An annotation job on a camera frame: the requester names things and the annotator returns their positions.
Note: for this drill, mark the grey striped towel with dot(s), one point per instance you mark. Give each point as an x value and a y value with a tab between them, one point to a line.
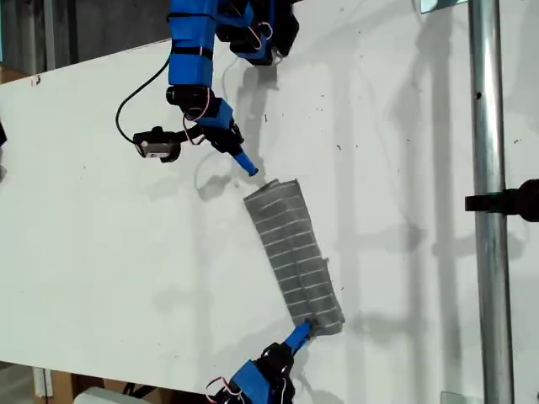
295	252

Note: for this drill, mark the white plastic container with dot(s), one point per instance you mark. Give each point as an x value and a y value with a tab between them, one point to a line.
101	396

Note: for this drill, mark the brown cardboard box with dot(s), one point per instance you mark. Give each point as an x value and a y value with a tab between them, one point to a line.
63	385
8	76

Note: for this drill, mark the small black object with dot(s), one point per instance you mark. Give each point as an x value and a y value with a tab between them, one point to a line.
2	134

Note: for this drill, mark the white table leg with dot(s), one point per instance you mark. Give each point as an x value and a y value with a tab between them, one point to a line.
42	381

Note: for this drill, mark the short black camera stalk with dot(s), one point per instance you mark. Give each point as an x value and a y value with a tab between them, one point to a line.
189	135

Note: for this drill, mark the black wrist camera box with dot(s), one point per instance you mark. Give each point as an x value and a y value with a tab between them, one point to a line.
156	145

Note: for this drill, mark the steel post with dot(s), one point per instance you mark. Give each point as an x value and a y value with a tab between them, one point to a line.
488	126

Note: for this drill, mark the black post clamp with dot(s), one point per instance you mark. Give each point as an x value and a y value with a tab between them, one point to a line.
518	200

